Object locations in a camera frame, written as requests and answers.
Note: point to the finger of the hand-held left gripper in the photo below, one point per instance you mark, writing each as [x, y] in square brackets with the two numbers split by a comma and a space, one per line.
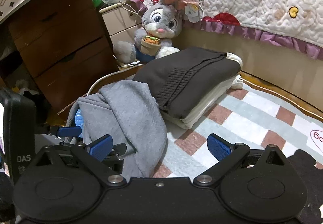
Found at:
[118, 154]
[68, 131]

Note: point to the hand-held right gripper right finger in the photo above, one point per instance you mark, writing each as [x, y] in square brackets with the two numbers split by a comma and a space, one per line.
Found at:
[218, 147]

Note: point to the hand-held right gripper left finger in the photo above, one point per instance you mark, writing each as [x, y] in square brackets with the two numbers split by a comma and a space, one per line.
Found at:
[102, 147]

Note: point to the grey knit sweater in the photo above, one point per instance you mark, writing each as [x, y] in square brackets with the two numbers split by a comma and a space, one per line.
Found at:
[126, 113]

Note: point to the white folded garment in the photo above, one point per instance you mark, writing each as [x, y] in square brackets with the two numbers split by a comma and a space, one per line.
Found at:
[201, 110]

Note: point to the checkered panda rug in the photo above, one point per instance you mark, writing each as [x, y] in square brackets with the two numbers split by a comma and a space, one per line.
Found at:
[252, 113]

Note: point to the dark brown folded sweater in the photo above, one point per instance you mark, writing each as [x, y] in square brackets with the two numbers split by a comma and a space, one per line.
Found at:
[191, 72]

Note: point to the wooden drawer cabinet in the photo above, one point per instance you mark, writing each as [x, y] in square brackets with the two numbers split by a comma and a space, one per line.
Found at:
[58, 44]

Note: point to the beige bed base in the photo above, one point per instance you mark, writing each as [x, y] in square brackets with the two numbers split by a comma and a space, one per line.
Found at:
[277, 67]

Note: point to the beige nightstand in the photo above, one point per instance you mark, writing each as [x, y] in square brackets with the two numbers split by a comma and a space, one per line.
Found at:
[118, 24]

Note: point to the white plush toy tag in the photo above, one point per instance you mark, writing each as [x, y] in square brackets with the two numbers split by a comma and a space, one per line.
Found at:
[192, 13]

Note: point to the grey plush bunny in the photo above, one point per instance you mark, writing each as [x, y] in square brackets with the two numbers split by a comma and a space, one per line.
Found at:
[159, 19]

